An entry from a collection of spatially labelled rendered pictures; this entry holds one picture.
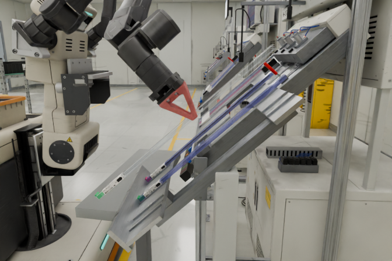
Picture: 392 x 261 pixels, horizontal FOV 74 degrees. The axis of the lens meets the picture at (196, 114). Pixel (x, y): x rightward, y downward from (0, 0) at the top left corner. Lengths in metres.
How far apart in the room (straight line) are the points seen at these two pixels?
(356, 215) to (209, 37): 8.92
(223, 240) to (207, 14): 9.30
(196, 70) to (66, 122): 8.74
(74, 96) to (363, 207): 1.18
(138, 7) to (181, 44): 9.15
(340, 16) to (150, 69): 0.71
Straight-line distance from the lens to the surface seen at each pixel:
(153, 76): 0.52
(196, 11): 9.86
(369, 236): 1.30
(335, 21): 1.03
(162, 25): 0.53
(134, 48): 0.53
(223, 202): 0.73
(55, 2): 0.95
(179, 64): 9.79
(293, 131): 2.58
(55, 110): 1.19
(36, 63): 1.22
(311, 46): 1.02
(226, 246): 0.81
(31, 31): 1.02
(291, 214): 1.14
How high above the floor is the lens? 1.11
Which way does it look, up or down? 12 degrees down
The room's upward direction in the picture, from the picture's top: straight up
